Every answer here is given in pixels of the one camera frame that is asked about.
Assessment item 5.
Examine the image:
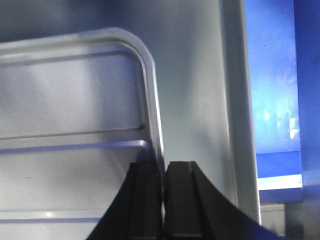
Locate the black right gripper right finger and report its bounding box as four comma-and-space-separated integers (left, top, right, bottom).
164, 161, 280, 240

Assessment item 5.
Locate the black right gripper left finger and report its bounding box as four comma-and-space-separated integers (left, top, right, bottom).
87, 161, 163, 240

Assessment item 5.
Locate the silver metal tray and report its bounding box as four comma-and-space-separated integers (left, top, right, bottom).
0, 27, 164, 240

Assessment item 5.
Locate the large grey plastic tray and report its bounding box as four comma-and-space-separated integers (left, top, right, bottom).
0, 0, 261, 222

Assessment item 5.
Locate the blue crate right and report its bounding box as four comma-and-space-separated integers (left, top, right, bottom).
244, 0, 320, 204

